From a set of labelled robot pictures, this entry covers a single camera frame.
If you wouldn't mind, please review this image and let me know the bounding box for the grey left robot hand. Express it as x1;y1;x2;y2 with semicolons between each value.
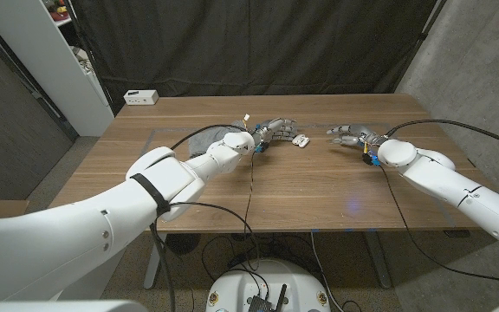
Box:
252;117;298;152

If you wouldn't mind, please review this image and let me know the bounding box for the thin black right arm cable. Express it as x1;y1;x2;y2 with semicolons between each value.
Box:
379;165;499;288

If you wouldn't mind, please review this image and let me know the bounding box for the black backdrop curtain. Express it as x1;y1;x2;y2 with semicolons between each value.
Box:
69;0;440;117

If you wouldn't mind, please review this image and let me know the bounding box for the white shelf cabinet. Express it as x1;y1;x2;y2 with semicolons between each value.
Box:
0;0;115;138

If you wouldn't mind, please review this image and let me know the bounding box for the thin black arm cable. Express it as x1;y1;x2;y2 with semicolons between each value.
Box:
379;165;499;288
147;150;263;312

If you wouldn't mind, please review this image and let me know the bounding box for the black round floor fan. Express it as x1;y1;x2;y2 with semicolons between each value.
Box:
165;233;202;256

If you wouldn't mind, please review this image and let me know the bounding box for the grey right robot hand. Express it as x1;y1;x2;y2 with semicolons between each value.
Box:
326;124;392;151

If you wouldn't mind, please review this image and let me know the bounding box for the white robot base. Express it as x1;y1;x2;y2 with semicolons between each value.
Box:
204;258;332;312

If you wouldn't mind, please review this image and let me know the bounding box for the white airpods case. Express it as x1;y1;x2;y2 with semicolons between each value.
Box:
291;134;312;149

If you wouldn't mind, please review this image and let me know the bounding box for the black antenna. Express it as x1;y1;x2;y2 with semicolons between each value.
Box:
276;283;288;312

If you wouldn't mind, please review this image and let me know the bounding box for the grey floor cable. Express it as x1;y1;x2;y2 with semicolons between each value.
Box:
309;231;344;312

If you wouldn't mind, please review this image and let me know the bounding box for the black electronics module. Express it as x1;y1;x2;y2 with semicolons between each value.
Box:
247;295;275;312

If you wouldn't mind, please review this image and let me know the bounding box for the white shelf clutter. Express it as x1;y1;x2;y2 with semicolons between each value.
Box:
71;45;97;75

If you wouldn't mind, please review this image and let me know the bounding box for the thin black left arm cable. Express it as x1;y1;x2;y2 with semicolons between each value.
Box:
147;150;263;312

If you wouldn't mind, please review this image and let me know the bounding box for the white power strip box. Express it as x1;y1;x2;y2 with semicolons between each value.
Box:
123;89;160;107

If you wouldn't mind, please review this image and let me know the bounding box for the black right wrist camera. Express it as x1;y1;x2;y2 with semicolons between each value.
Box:
361;151;380;168

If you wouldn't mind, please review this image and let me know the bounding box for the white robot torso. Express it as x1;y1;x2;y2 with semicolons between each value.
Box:
0;297;499;312

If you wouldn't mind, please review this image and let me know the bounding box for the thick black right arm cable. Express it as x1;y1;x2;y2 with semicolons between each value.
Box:
384;119;499;155

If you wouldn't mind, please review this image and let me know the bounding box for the cardboard box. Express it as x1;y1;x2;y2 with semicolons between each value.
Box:
0;198;29;219

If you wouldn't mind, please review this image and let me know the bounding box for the grey table leg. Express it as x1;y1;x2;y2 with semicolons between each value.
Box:
144;233;168;290
364;231;392;289

